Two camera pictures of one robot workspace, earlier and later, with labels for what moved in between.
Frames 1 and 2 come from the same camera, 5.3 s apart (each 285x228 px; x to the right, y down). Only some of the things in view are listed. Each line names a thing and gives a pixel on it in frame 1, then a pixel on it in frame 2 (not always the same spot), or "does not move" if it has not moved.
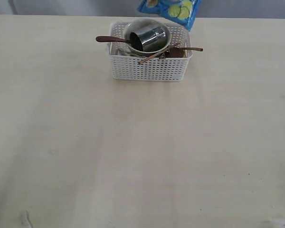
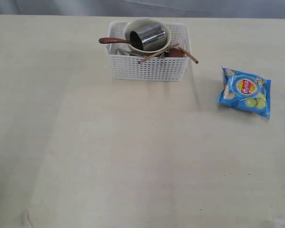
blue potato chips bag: [182, 13] -> [246, 92]
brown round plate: [175, 52] does not move
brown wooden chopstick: [194, 49] -> [195, 60]
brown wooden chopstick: [150, 56] does not move
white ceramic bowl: [147, 36] does not move
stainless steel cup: [151, 40] does not move
